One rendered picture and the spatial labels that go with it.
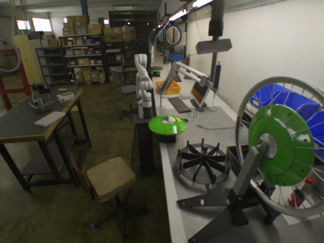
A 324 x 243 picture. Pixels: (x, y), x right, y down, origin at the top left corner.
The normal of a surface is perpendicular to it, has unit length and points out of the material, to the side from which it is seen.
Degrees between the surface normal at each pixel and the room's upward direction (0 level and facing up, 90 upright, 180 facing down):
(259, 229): 0
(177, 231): 0
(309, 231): 0
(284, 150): 86
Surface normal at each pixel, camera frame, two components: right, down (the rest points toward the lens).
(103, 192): 0.00, -0.87
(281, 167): -0.92, 0.26
